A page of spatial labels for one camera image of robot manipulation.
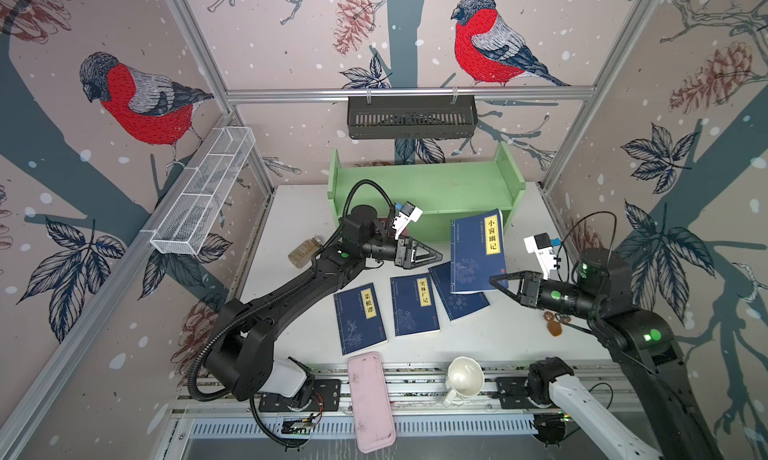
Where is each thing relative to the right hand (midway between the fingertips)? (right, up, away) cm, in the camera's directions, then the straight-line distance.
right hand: (486, 283), depth 60 cm
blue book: (-29, -17, +26) cm, 43 cm away
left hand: (-10, +4, +5) cm, 12 cm away
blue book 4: (0, +6, +7) cm, 9 cm away
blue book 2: (-13, -14, +28) cm, 34 cm away
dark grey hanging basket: (-12, +49, +45) cm, 67 cm away
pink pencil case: (-24, -35, +7) cm, 43 cm away
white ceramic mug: (0, -28, +15) cm, 32 cm away
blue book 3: (0, -14, +28) cm, 31 cm away
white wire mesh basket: (-71, +22, +20) cm, 77 cm away
